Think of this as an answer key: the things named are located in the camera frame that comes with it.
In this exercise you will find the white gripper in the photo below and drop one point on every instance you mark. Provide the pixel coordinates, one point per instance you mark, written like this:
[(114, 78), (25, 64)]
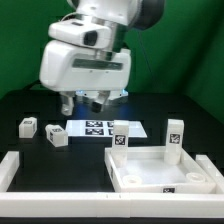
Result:
[(67, 67)]

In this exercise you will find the white square tabletop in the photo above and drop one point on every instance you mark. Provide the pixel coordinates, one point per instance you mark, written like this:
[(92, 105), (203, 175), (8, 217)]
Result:
[(145, 171)]

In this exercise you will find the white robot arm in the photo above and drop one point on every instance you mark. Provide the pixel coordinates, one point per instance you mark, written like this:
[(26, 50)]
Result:
[(120, 16)]

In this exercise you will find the white sheet with tags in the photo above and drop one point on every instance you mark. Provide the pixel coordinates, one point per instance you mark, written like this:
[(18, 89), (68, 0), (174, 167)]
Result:
[(98, 128)]

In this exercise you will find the white U-shaped fence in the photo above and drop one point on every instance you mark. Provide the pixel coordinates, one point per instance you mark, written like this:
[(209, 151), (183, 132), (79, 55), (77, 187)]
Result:
[(97, 205)]

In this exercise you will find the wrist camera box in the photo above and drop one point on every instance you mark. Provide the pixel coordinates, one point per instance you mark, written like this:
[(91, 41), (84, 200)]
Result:
[(81, 34)]

